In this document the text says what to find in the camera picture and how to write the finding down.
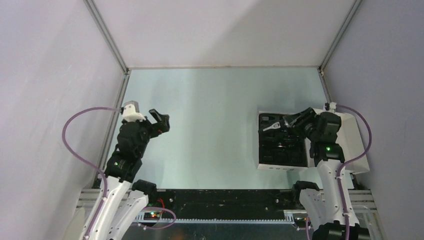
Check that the black silver hair clipper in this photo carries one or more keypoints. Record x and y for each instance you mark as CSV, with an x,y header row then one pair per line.
x,y
274,126

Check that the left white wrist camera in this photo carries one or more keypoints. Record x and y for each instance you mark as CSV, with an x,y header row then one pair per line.
x,y
130,112

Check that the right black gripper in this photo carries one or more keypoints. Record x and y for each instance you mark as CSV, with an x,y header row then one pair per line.
x,y
308,115

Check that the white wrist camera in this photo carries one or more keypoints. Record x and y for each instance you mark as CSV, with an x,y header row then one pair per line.
x,y
330,107
130,112

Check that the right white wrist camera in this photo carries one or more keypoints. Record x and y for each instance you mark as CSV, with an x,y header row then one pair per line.
x,y
330,107

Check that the white box with black tray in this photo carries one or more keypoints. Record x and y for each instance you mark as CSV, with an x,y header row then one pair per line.
x,y
280,149

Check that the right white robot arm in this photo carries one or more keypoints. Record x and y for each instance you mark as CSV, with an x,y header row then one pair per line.
x,y
332,217

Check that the white box lid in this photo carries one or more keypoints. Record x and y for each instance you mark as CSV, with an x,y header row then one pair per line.
x,y
349,143

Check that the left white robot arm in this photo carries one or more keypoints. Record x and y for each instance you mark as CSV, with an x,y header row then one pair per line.
x,y
121,197

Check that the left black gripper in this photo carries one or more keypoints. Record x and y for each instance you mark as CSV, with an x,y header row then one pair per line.
x,y
162,119

